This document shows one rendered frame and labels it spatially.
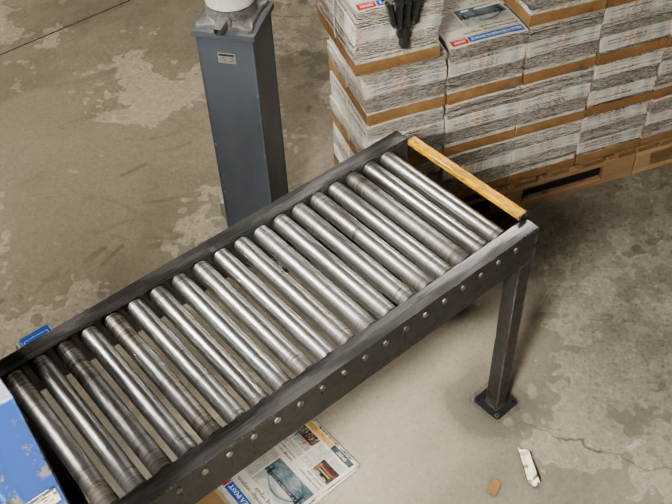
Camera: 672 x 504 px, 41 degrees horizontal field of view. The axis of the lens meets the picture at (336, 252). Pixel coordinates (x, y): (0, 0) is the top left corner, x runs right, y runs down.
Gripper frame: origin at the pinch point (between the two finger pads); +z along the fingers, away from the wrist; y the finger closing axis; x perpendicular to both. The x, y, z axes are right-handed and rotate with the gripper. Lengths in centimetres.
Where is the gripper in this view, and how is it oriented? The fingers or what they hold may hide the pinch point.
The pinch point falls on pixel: (402, 36)
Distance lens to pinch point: 276.6
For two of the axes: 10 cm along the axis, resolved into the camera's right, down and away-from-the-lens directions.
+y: -9.4, 2.7, -2.2
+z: 0.3, 6.9, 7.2
